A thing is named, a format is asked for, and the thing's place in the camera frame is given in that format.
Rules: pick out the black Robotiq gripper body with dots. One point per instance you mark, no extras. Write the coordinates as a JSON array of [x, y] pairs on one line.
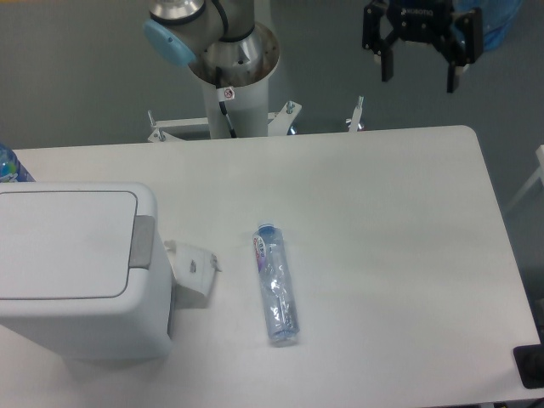
[[421, 22]]

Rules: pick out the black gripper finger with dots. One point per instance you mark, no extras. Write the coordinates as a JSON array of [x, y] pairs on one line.
[[372, 38], [459, 38]]

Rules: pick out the white push-lid trash can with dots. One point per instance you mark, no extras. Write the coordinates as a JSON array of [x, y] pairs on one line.
[[84, 272]]

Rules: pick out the blue plastic bag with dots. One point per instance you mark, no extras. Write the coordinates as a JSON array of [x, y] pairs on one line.
[[498, 18]]

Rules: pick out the crumpled white paper carton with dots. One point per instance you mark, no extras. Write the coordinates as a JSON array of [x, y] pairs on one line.
[[194, 269]]

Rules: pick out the empty clear plastic bottle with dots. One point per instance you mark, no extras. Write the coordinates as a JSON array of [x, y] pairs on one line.
[[279, 304]]

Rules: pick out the black device at edge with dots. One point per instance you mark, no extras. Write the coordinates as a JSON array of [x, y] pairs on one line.
[[529, 361]]

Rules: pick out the blue labelled bottle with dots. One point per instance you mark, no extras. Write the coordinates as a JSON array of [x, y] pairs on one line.
[[12, 170]]

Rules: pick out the white frame at right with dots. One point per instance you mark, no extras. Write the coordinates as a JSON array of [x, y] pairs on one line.
[[531, 185]]

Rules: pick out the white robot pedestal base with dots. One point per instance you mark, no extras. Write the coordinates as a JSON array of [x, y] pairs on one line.
[[238, 115]]

